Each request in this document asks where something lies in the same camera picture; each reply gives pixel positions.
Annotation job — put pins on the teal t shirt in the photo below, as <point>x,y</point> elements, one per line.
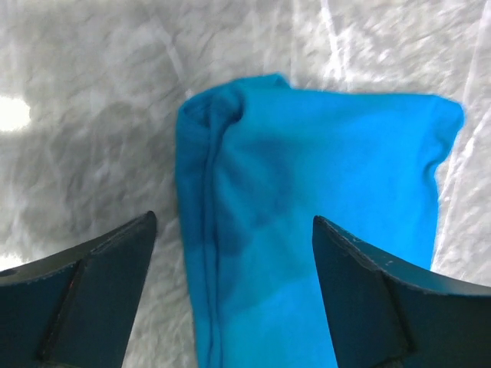
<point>256,161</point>

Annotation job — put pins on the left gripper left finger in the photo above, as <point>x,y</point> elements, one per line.
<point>76,308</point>

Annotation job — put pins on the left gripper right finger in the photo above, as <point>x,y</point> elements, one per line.
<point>383,311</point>

